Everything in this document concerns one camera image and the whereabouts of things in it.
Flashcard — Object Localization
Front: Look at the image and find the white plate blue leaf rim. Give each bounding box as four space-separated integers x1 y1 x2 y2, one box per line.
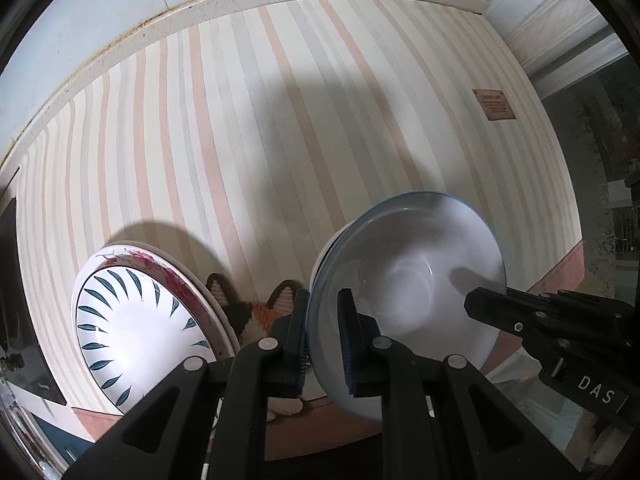
75 262 221 416

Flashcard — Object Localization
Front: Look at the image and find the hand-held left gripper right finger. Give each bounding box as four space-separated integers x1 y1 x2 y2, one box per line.
337 287 583 480

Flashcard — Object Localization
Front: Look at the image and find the striped cat print mat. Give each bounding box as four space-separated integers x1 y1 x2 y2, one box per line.
10 0 586 461

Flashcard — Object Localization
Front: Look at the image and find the white bowl dark rim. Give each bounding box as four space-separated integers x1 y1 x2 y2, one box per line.
306 191 508 423

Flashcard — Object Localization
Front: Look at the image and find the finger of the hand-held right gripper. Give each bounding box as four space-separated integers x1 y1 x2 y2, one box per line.
464 287 551 336

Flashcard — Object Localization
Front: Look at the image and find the white plate pink floral print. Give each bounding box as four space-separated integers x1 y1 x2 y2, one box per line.
92 244 238 361

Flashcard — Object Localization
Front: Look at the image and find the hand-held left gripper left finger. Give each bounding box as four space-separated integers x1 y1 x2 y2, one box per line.
62 287 313 480

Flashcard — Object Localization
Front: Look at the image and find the brown label patch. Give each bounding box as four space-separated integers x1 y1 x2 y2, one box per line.
472 89 517 122

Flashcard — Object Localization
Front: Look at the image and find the glass door with white frame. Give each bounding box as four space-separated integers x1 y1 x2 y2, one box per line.
500 0 640 311

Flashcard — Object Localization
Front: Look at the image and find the black gas stove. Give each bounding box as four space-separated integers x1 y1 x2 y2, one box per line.
0 167 68 406

